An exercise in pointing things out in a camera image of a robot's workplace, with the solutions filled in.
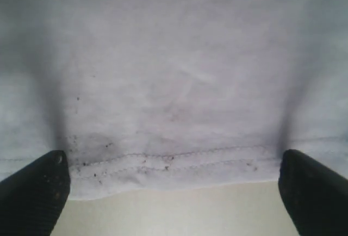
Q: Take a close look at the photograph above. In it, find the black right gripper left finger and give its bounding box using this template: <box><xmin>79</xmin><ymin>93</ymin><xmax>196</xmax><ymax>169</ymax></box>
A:
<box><xmin>1</xmin><ymin>150</ymin><xmax>71</xmax><ymax>235</ymax></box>

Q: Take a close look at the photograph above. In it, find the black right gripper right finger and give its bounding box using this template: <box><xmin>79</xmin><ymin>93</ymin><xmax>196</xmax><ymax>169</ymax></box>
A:
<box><xmin>278</xmin><ymin>150</ymin><xmax>347</xmax><ymax>235</ymax></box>

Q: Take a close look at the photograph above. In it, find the white t-shirt red lettering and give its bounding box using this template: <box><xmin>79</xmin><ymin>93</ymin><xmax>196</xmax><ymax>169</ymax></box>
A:
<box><xmin>1</xmin><ymin>0</ymin><xmax>347</xmax><ymax>200</ymax></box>

